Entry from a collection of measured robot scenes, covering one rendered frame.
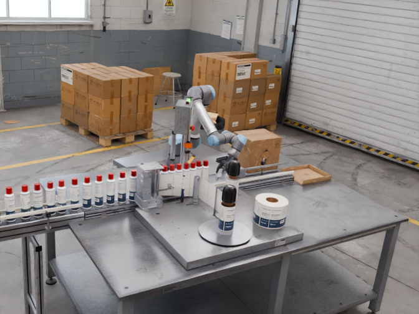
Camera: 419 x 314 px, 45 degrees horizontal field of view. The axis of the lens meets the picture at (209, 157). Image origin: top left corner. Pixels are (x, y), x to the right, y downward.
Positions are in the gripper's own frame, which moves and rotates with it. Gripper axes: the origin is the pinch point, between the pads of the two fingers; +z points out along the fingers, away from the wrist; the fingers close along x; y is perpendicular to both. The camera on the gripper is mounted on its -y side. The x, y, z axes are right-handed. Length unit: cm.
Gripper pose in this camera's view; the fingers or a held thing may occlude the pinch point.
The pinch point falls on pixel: (216, 179)
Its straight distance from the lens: 352.4
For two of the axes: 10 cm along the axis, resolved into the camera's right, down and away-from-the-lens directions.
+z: -4.9, 8.7, 0.4
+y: 5.2, 3.4, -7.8
